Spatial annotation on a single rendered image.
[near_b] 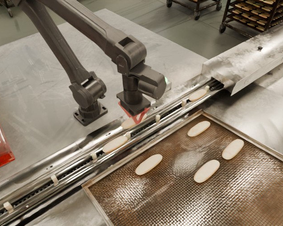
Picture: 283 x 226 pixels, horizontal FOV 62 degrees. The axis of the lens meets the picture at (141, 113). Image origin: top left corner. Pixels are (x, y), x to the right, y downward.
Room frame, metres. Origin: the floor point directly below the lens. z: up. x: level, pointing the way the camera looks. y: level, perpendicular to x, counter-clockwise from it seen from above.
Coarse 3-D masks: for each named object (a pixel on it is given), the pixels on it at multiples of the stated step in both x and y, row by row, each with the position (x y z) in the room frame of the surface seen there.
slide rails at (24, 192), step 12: (204, 96) 0.74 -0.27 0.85; (168, 108) 0.67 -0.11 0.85; (180, 108) 0.67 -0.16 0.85; (144, 120) 0.61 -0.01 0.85; (132, 132) 0.55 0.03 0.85; (144, 132) 0.55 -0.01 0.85; (84, 156) 0.44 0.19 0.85; (60, 168) 0.40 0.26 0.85; (84, 168) 0.40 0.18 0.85; (48, 180) 0.36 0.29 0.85; (60, 180) 0.36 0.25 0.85; (24, 192) 0.32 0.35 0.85; (0, 204) 0.28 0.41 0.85; (24, 204) 0.28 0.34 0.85; (0, 216) 0.25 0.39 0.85
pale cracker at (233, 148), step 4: (236, 140) 0.45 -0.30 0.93; (240, 140) 0.45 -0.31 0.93; (232, 144) 0.43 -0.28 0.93; (236, 144) 0.43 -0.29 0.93; (240, 144) 0.43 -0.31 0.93; (228, 148) 0.42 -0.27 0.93; (232, 148) 0.42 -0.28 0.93; (236, 148) 0.42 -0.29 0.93; (240, 148) 0.42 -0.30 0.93; (224, 152) 0.41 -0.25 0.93; (228, 152) 0.40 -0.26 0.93; (232, 152) 0.40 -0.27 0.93; (236, 152) 0.40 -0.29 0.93; (224, 156) 0.39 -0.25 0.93; (228, 156) 0.39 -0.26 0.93; (232, 156) 0.39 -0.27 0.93
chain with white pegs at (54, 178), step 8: (208, 88) 0.78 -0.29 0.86; (184, 104) 0.69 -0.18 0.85; (144, 128) 0.58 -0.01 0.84; (128, 136) 0.52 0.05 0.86; (104, 152) 0.47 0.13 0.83; (88, 160) 0.44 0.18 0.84; (64, 176) 0.38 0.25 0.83; (48, 184) 0.35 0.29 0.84; (24, 200) 0.30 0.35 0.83; (8, 208) 0.27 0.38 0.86
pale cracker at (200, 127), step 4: (200, 124) 0.54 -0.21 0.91; (204, 124) 0.54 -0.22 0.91; (208, 124) 0.54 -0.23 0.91; (192, 128) 0.52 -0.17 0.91; (196, 128) 0.52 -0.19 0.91; (200, 128) 0.52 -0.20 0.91; (204, 128) 0.52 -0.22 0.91; (188, 132) 0.51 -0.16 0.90; (192, 132) 0.50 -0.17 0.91; (196, 132) 0.50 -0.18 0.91; (200, 132) 0.50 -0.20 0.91; (192, 136) 0.49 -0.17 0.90
